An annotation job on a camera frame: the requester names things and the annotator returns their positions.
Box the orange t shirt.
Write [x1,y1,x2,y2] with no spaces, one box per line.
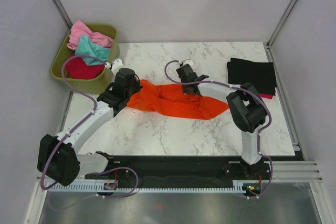
[127,79,229,120]

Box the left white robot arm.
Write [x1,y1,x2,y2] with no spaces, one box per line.
[37,68,142,190]

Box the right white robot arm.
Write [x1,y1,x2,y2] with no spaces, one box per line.
[176,63,269,179]

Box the olive green plastic bin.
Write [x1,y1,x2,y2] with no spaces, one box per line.
[50,23,120,94]

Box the red t shirt in bin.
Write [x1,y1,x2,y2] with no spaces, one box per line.
[66,58,105,80]

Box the teal t shirt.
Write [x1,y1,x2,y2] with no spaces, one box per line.
[75,35,111,66]

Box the folded black t shirt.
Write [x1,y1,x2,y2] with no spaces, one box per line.
[227,58,277,95]

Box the pink t shirt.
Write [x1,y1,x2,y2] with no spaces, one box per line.
[67,20,114,51]

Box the folded magenta t shirt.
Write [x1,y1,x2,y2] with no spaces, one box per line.
[257,87,276,100]

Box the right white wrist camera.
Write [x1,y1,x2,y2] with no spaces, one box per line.
[178,59,194,66]

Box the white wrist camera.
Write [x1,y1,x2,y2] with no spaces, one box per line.
[104,58,125,74]
[178,59,194,66]

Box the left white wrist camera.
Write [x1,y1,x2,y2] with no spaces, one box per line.
[104,58,125,74]

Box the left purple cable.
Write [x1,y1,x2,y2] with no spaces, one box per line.
[41,53,112,191]

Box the purple cable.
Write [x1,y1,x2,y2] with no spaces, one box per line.
[41,53,112,191]
[164,60,274,200]

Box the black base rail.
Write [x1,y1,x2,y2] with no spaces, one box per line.
[85,156,271,189]

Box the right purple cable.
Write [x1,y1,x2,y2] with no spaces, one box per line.
[164,60,274,200]

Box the white slotted cable duct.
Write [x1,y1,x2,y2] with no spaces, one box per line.
[49,179,263,194]

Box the right aluminium frame post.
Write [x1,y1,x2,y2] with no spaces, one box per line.
[265,0,299,50]

